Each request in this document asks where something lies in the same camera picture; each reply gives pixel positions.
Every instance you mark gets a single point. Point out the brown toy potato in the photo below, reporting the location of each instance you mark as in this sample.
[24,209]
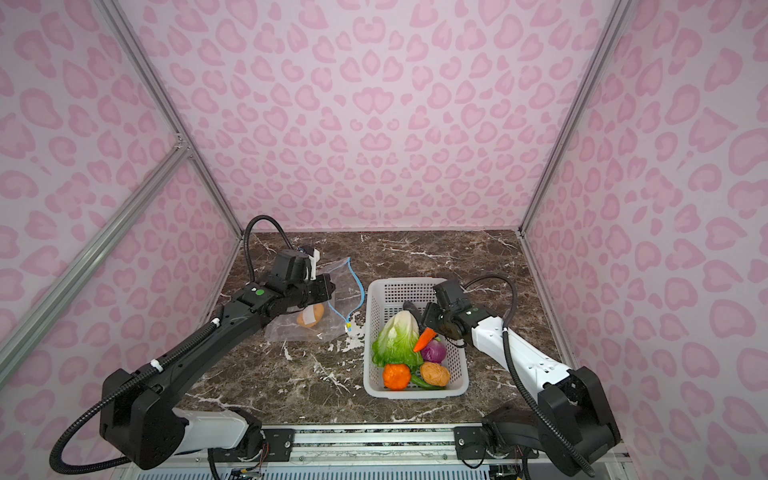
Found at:
[435,374]

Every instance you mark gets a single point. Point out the purple toy onion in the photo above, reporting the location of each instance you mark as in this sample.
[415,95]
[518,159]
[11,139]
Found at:
[434,352]

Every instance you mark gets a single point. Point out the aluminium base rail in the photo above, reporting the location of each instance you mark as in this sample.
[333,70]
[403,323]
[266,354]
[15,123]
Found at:
[361,451]

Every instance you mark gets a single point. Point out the dark purple toy eggplant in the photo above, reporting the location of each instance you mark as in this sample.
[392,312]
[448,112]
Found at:
[414,311]

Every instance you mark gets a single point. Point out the green toy pepper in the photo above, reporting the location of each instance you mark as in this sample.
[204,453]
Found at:
[422,384]

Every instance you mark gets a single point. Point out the orange toy tomato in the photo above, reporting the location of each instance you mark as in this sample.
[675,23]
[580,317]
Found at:
[396,377]

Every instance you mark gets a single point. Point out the green white toy cabbage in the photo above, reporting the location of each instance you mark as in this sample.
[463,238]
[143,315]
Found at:
[396,341]

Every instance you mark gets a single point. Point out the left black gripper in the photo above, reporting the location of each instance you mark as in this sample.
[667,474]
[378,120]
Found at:
[326,290]

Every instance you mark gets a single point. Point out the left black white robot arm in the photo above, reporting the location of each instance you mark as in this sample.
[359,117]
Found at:
[141,418]

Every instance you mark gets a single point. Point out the white plastic basket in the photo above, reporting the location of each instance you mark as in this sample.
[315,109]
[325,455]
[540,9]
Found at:
[385,298]

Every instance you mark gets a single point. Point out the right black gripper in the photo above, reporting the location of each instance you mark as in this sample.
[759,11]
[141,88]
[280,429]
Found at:
[431,309]

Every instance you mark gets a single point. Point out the yellow toy potato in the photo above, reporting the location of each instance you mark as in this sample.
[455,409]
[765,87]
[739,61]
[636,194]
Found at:
[311,316]

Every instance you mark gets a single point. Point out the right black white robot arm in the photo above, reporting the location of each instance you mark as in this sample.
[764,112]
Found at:
[569,419]

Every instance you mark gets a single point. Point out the orange toy carrot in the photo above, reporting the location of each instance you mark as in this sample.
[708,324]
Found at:
[424,339]

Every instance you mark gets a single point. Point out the clear zip top bag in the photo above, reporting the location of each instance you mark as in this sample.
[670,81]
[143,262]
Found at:
[347,298]

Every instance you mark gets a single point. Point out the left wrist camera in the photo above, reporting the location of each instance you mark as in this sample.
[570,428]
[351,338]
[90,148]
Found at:
[313,259]

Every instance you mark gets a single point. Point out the aluminium frame strut left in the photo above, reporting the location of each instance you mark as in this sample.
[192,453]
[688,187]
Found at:
[39,320]

